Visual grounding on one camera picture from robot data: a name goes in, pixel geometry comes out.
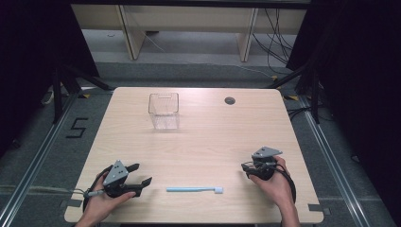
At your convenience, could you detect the grey cable plug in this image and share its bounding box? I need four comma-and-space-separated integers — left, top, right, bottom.
85, 189, 106, 199

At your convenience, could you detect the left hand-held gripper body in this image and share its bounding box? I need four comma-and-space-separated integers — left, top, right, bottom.
102, 159, 142, 200

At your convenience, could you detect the black metal stand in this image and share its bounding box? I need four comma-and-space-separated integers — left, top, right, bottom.
51, 61, 115, 125
264, 61, 323, 125

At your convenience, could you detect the person's left hand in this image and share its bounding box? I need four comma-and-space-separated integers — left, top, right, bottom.
82, 171, 137, 222

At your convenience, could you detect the black curtain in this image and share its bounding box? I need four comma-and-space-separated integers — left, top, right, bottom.
285, 0, 401, 225
0, 0, 101, 159

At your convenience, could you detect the person's right hand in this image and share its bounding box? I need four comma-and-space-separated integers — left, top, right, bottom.
248, 155, 297, 207

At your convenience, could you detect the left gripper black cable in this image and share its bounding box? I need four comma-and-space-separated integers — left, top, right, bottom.
81, 165, 113, 213

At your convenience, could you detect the bundle of black cables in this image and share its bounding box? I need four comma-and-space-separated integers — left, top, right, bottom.
252, 8, 298, 76

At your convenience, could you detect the grey metal floor rail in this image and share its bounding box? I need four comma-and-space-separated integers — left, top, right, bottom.
0, 93, 80, 227
298, 96, 376, 227

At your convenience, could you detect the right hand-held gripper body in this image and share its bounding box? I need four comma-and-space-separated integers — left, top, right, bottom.
251, 146, 284, 182

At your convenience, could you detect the clear plastic container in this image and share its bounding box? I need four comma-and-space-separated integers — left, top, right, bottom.
148, 92, 181, 131

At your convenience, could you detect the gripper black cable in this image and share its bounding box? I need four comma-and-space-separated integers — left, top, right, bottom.
273, 163, 298, 204
81, 165, 113, 213

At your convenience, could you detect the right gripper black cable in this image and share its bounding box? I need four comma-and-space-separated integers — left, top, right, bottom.
273, 163, 298, 204

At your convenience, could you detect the light blue toothbrush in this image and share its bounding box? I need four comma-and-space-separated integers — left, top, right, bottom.
166, 185, 224, 195

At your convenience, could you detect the black floor cable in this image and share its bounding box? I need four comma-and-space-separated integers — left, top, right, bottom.
286, 106, 317, 121

